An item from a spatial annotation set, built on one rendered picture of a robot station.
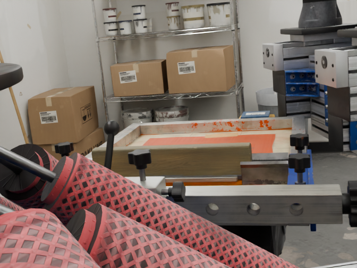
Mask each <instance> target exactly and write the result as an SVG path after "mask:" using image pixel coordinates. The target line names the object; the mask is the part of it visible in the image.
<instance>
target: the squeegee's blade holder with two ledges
mask: <svg viewBox="0 0 357 268"><path fill-rule="evenodd" d="M237 180H238V179H237V175H210V176H178V177H165V181H166V183H170V182H237Z"/></svg>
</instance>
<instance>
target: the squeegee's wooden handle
mask: <svg viewBox="0 0 357 268"><path fill-rule="evenodd" d="M136 149H150V152H151V163H150V164H147V168H146V169H145V173H146V177H178V176H210V175H237V179H238V180H242V175H241V166H240V162H252V150H251V143H220V144H187V145H154V146H121V147H113V156H112V166H111V170H112V171H114V172H115V173H117V174H119V175H121V176H123V177H139V176H140V175H139V170H138V169H136V166H135V165H134V164H129V159H128V153H129V152H133V151H134V150H136ZM91 154H92V160H93V161H94V162H96V163H98V164H100V165H102V166H104V163H105V154H106V147H95V148H94V149H93V150H92V152H91Z"/></svg>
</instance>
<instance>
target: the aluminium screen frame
mask: <svg viewBox="0 0 357 268"><path fill-rule="evenodd" d="M263 130H292V135H295V134H297V133H301V134H305V117H304V116H293V117H292V116H286V117H273V118H248V119H224V120H200V121H176V122H152V123H133V124H131V125H130V126H128V127H127V128H125V129H124V130H123V131H121V132H120V133H118V134H117V135H115V137H114V146H113V147H121V146H128V145H129V144H130V143H131V142H133V141H134V140H136V139H137V138H138V137H139V136H140V135H164V134H179V133H207V132H235V131H263ZM297 153H298V150H295V146H291V151H290V154H297ZM215 224H216V225H269V226H287V225H288V226H309V225H310V224H273V223H215Z"/></svg>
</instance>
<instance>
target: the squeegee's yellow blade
mask: <svg viewBox="0 0 357 268"><path fill-rule="evenodd" d="M169 185H173V182H170V183H166V186H169ZM184 185H242V180H237V182H184Z"/></svg>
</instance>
